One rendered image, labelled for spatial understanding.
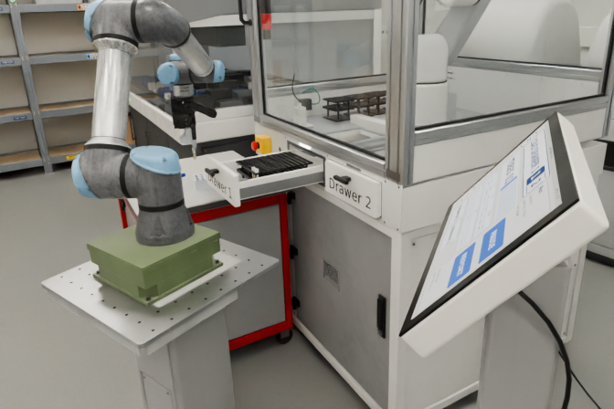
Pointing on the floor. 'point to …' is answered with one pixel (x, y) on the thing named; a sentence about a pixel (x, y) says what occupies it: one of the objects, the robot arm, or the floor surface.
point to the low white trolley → (240, 308)
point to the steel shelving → (37, 157)
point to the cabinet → (379, 304)
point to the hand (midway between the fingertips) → (195, 146)
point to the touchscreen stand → (524, 346)
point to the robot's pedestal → (191, 361)
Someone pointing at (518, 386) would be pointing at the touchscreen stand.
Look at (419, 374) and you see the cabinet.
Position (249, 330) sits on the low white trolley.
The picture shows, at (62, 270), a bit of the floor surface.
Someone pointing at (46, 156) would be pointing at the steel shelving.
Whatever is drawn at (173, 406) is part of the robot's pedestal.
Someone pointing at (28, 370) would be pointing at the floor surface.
